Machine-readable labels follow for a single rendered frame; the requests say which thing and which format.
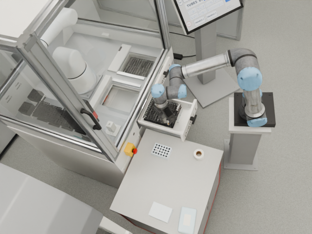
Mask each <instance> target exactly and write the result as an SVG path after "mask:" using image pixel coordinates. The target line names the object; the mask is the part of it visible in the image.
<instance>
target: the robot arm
mask: <svg viewBox="0 0 312 234"><path fill-rule="evenodd" d="M228 66H230V67H235V70H236V75H237V82H238V85H239V87H240V88H241V89H242V90H243V94H242V103H241V105H240V106H239V115H240V116H241V117H242V118H243V119H245V120H247V124H248V126H250V127H260V126H263V125H265V124H266V123H267V117H266V113H265V107H264V105H263V102H262V98H261V96H262V91H261V89H260V88H259V87H260V85H261V84H262V74H261V72H260V67H259V64H258V60H257V56H256V54H255V53H254V52H253V51H251V50H249V49H246V48H234V49H230V50H227V51H226V52H225V53H223V54H220V55H216V56H213V57H210V58H206V59H203V60H200V61H197V62H193V63H191V64H187V65H183V66H180V65H179V64H173V65H171V66H170V68H169V86H165V87H164V86H163V85H162V84H155V85H153V86H152V87H151V95H152V97H153V99H154V102H155V106H154V109H155V112H156V113H157V114H158V115H159V116H160V120H161V121H162V122H163V123H167V120H168V121H169V122H170V123H173V122H174V121H176V120H177V118H176V117H175V115H174V114H173V111H172V110H171V109H170V108H169V106H168V101H167V100H169V99H180V98H185V97H186V96H187V90H186V85H185V84H182V80H183V79H186V78H189V77H193V76H196V75H200V74H204V73H207V72H211V71H214V70H218V69H221V68H224V67H228ZM166 119H167V120H166Z"/></svg>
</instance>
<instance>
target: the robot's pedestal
mask: <svg viewBox="0 0 312 234"><path fill-rule="evenodd" d="M228 132H229V133H231V136H230V139H224V169H236V170H250V171H258V157H257V148H258V145H259V142H260V139H261V136H262V134H264V135H270V134H271V127H245V126H234V97H229V112H228Z"/></svg>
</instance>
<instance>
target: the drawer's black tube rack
mask: <svg viewBox="0 0 312 234"><path fill-rule="evenodd" d="M150 103H151V104H150ZM150 103H149V105H148V108H147V110H148V111H147V110H146V112H145V114H144V116H143V118H144V120H145V121H148V122H152V123H155V124H159V125H162V126H166V127H169V128H173V127H174V125H175V122H176V121H174V123H173V126H170V122H169V125H168V124H167V123H163V122H162V121H161V120H160V116H159V115H158V114H157V113H156V112H155V109H154V106H155V102H154V100H153V98H152V99H151V101H150ZM172 103H173V102H169V101H168V106H169V108H170V109H171V110H172V111H173V114H174V113H175V111H176V109H177V107H178V104H176V103H173V104H172ZM181 108H182V107H180V109H179V111H178V113H177V116H176V118H177V117H178V115H179V112H180V110H181Z"/></svg>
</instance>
